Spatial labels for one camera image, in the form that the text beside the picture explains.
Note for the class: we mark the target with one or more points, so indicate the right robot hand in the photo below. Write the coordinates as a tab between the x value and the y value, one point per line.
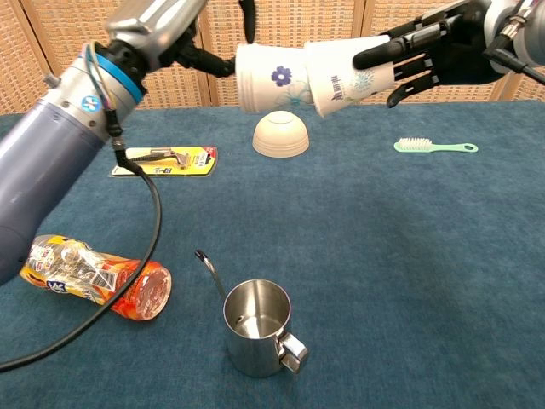
451	55

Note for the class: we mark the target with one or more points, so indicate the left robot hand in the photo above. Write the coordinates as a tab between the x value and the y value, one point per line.
157	21

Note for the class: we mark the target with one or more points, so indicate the paper cup with blue flower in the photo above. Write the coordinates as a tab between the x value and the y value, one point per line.
340	72

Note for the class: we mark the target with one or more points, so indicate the paper cup with purple flower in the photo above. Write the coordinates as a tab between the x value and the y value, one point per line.
277	76

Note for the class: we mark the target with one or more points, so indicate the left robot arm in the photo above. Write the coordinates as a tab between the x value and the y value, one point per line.
42	149

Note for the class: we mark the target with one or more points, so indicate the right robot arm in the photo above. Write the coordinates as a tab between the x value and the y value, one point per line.
532	38

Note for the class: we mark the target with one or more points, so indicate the woven rattan screen panel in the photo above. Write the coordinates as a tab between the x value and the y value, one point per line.
460	93
64	30
17	68
532	87
298	21

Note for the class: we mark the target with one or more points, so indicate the mint green brush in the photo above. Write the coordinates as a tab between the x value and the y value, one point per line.
455	148

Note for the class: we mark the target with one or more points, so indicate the razor in yellow blister pack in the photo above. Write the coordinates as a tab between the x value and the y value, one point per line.
193	162

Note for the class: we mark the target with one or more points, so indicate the cream ribbed bowl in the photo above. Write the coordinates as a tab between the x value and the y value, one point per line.
280	134

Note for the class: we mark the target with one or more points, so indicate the blue velvet tablecloth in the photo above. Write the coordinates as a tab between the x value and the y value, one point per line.
340	277

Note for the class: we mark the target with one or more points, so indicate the empty orange-label plastic bottle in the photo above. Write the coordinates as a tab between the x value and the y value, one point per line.
85	272

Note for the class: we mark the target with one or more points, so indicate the stainless steel gooseneck pitcher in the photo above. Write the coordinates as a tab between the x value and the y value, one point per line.
255	345

